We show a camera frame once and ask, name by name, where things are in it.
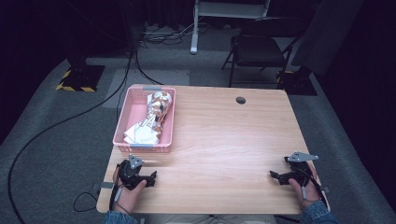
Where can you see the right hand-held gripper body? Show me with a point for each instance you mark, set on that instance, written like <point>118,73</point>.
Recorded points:
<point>300,174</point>

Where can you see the black folding chair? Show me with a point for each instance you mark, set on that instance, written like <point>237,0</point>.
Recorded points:
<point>257,48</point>

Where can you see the black stand base striped edge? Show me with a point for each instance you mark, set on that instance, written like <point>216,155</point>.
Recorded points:
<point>297,82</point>
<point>82,77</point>

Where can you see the silver foil wrapper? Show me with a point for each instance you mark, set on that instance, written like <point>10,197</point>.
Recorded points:
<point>158,104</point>

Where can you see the person's left hand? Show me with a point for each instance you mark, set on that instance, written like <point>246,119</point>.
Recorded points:
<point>126,199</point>

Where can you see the white paper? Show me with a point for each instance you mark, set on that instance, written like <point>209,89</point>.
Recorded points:
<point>141,134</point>

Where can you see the person's right hand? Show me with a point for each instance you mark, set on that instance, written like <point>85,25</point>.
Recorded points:
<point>311,194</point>

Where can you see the pink plastic basket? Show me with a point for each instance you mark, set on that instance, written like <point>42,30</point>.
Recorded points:
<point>134,113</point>

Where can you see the white metal stand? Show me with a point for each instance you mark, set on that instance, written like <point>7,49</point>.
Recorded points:
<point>194,34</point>

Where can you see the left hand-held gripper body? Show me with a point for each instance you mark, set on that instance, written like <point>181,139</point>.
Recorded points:
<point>130,174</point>

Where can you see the grey hanging curtain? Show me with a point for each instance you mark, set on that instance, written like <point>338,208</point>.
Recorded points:
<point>327,34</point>

